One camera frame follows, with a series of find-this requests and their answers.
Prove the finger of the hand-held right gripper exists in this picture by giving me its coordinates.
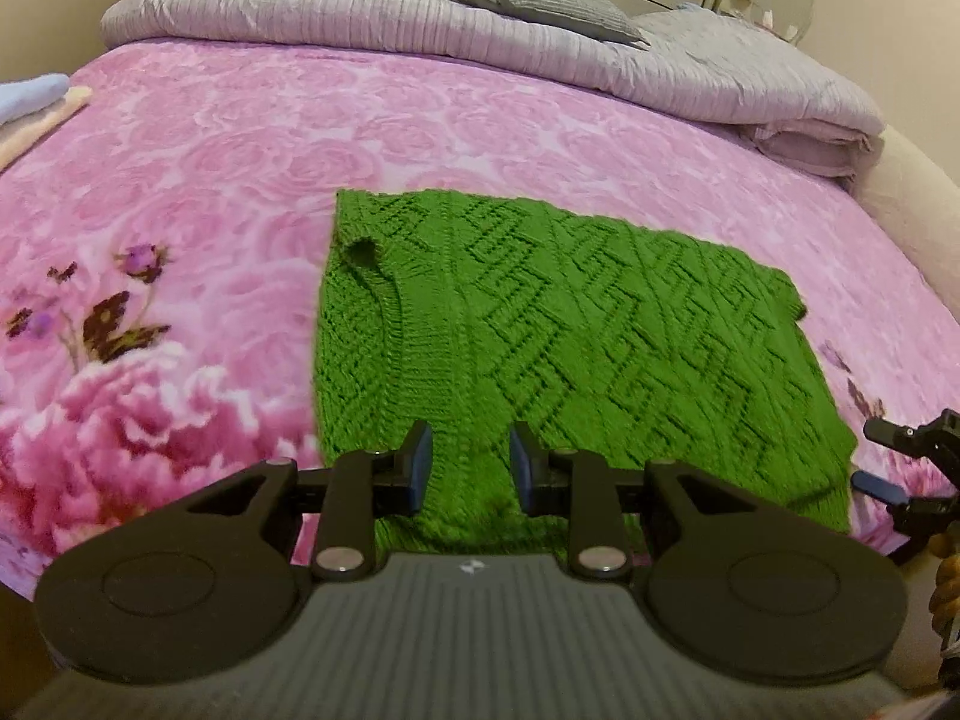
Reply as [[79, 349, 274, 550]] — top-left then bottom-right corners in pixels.
[[862, 409, 960, 477], [850, 469, 960, 545]]

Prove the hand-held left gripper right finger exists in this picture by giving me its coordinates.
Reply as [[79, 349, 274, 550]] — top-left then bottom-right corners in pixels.
[[509, 421, 777, 580]]

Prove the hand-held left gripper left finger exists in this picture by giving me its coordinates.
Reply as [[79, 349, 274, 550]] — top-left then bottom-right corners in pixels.
[[180, 420, 435, 581]]

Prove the green knitted sweater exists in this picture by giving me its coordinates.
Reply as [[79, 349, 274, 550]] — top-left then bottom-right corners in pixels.
[[311, 187, 860, 557]]

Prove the pink floral blanket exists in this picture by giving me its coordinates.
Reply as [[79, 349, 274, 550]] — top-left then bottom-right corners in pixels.
[[0, 41, 960, 595]]

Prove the lilac ribbed duvet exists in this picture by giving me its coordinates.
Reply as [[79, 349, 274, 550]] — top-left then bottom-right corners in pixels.
[[100, 0, 887, 179]]

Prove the grey ribbed pillow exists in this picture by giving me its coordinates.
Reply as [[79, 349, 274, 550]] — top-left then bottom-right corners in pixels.
[[424, 0, 651, 51]]

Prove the cream folded cloth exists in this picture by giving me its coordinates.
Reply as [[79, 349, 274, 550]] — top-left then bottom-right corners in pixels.
[[0, 85, 95, 170]]

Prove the light blue folded cloth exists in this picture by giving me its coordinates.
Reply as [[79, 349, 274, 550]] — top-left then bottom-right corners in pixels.
[[0, 73, 71, 125]]

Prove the cream padded bed frame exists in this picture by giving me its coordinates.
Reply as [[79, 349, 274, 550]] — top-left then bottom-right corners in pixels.
[[855, 124, 960, 293]]

